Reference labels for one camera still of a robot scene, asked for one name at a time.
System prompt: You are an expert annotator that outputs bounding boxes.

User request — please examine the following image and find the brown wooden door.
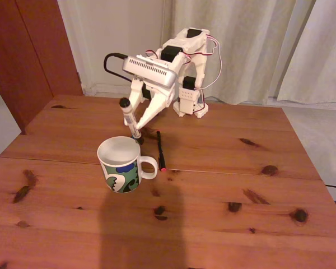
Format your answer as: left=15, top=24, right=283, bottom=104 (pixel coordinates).
left=0, top=0, right=83, bottom=135

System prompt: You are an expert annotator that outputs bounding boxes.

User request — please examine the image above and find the red white servo cable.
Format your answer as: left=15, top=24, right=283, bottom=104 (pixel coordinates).
left=197, top=35, right=223, bottom=92

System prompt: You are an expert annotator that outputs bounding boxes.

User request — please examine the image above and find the silver camera box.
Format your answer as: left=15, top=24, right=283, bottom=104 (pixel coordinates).
left=122, top=55, right=177, bottom=89

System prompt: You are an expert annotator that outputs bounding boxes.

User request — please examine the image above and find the white marker black cap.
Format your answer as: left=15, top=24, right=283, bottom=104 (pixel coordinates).
left=119, top=97, right=145, bottom=144

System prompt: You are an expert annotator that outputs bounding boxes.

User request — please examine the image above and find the white curtain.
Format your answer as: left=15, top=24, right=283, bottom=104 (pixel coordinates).
left=162, top=0, right=319, bottom=106
left=277, top=0, right=336, bottom=106

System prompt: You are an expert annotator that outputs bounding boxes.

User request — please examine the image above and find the black camera cable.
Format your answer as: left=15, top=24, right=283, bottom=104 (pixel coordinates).
left=103, top=52, right=134, bottom=84

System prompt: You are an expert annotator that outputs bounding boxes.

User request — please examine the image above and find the black pen red end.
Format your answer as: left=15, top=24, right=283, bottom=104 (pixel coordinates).
left=156, top=130, right=167, bottom=173

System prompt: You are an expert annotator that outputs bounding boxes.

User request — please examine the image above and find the white mug green blue pattern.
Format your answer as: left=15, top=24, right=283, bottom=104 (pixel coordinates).
left=97, top=136, right=159, bottom=194

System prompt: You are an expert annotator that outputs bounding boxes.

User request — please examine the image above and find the white furniture panel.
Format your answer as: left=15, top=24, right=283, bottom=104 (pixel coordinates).
left=0, top=75, right=22, bottom=166

